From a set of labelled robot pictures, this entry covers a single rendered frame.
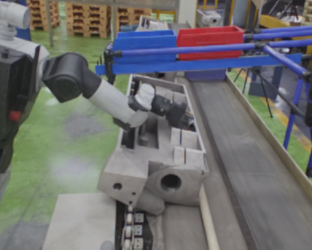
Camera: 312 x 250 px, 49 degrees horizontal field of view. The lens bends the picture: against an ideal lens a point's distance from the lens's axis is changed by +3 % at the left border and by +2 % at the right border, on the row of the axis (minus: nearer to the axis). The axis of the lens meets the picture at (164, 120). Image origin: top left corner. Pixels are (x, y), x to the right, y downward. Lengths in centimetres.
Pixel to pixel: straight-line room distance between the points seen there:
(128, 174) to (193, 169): 25
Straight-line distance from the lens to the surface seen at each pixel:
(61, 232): 122
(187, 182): 131
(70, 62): 113
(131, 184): 122
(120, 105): 118
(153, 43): 158
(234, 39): 162
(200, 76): 296
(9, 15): 118
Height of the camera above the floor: 160
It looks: 24 degrees down
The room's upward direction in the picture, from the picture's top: 4 degrees clockwise
